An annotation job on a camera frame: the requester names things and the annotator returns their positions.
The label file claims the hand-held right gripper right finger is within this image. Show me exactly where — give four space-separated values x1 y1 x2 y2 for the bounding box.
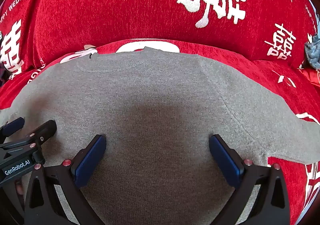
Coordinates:
209 134 291 225

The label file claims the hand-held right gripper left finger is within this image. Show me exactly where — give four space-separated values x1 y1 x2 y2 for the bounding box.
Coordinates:
24 134 107 225

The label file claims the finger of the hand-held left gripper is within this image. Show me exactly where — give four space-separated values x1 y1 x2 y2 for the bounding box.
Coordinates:
0 117 25 143
0 120 57 151

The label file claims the grey knit sweater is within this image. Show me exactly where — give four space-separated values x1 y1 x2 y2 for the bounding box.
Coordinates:
0 47 320 225

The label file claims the red printed packet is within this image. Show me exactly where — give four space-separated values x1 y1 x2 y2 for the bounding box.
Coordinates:
299 67 320 88

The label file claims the grey-blue crumpled cloth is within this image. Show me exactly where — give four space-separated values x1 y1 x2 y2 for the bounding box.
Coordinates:
304 33 320 70

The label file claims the red printed sofa cover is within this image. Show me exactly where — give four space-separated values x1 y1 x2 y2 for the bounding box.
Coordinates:
0 0 320 225

